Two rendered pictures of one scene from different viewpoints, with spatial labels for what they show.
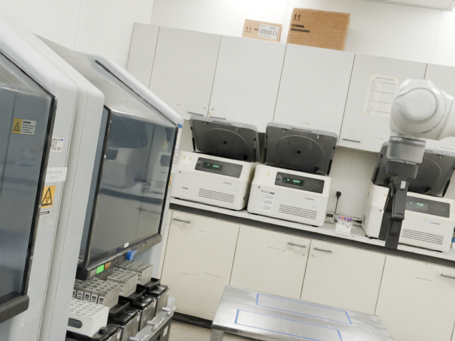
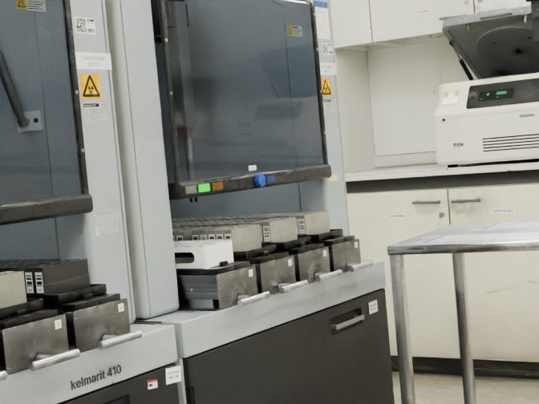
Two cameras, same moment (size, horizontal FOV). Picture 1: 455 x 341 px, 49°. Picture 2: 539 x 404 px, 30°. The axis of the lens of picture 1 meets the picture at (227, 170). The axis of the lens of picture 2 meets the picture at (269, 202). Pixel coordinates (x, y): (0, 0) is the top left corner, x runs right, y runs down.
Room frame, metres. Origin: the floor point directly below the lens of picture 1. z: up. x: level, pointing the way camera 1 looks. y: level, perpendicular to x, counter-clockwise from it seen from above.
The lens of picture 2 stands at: (-0.54, -0.67, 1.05)
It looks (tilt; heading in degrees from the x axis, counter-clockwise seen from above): 3 degrees down; 24
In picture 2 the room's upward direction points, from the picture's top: 5 degrees counter-clockwise
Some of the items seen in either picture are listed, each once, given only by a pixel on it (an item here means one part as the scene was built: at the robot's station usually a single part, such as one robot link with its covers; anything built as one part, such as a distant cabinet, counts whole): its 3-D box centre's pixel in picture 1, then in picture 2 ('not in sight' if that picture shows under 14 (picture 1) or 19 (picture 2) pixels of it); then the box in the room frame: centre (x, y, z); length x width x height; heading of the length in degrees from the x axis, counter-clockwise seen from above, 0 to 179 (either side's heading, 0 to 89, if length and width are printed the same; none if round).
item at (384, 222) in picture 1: (386, 226); not in sight; (1.36, -0.45, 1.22); 0.03 x 0.01 x 0.07; 80
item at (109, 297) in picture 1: (108, 298); (243, 240); (1.47, 0.28, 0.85); 0.12 x 0.02 x 0.06; 170
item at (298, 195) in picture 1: (294, 172); not in sight; (3.82, -0.51, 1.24); 0.62 x 0.56 x 0.69; 170
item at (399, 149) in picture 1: (405, 151); not in sight; (1.29, -0.44, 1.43); 0.09 x 0.09 x 0.06
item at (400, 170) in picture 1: (399, 179); not in sight; (1.29, -0.44, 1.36); 0.08 x 0.07 x 0.09; 170
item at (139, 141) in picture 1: (72, 145); (165, 61); (1.59, 0.50, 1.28); 0.61 x 0.51 x 0.63; 170
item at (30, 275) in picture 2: not in sight; (54, 279); (0.93, 0.40, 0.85); 0.12 x 0.02 x 0.06; 168
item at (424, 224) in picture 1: (409, 193); not in sight; (3.67, -1.35, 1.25); 0.62 x 0.56 x 0.69; 169
